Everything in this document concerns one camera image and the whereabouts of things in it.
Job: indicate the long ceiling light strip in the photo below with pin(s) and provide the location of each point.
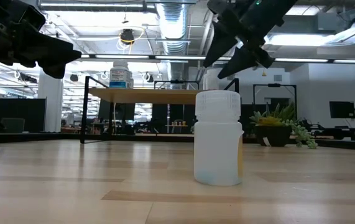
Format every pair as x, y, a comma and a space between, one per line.
180, 57

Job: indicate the dark room divider panel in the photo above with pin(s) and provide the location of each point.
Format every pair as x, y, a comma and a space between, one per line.
34, 112

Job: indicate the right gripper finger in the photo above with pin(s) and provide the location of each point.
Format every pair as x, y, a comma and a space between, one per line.
239, 65
220, 43

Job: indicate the white room column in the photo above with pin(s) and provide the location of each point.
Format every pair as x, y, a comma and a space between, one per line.
51, 102

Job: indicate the black aluminium table frame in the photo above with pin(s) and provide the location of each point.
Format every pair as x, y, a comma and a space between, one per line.
40, 137

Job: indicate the black metal frame rig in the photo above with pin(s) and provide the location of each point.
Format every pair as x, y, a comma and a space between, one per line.
275, 85
177, 81

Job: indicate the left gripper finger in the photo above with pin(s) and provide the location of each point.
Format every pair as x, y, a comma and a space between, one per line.
53, 49
56, 71

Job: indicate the succulent plant in black pot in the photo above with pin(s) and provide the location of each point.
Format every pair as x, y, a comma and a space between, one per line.
272, 135

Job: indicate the black ceiling device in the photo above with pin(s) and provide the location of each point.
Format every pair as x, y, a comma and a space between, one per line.
127, 35

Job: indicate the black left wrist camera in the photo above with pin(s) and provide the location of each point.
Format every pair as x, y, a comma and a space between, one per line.
29, 17

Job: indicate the wooden shelf with black frame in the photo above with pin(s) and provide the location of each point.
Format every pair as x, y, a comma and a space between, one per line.
149, 96

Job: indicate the silver ribbed ceiling duct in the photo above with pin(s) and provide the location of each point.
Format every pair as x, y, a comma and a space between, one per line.
172, 25

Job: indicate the black background monitor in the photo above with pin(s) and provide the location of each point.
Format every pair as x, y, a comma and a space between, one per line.
342, 109

